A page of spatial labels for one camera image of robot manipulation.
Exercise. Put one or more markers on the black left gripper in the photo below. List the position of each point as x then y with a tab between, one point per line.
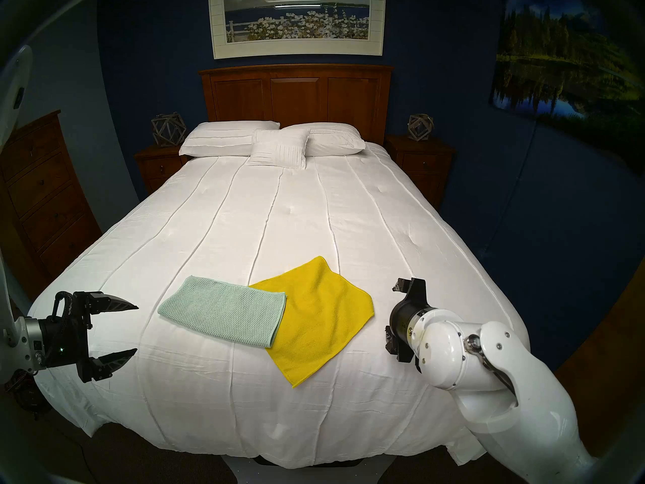
65	337

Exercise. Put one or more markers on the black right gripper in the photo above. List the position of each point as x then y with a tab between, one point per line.
403	316

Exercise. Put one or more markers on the yellow hand towel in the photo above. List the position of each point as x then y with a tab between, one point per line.
322	316

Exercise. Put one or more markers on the mint green hand towel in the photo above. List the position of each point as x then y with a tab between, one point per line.
221	309

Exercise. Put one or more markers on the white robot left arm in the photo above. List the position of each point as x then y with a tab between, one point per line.
12	344

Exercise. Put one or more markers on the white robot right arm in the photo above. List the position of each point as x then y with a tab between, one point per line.
504	367

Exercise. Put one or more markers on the brown wooden dresser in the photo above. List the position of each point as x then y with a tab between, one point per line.
45	195

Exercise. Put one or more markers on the brown wooden nightstand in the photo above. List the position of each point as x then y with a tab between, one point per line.
421	165
156	168

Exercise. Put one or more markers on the white bed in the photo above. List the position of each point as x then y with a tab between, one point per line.
282	226

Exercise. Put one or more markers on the long white pillow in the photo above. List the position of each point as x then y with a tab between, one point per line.
337	140
216	137

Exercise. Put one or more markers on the small square white pillow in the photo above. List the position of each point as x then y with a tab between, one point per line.
279	150

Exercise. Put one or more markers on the brown wooden headboard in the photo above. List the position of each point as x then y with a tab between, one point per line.
297	95

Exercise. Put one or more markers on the framed flower seascape picture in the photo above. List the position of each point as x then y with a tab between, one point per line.
297	29

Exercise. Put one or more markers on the forest lake wall poster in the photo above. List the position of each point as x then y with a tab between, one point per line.
554	59

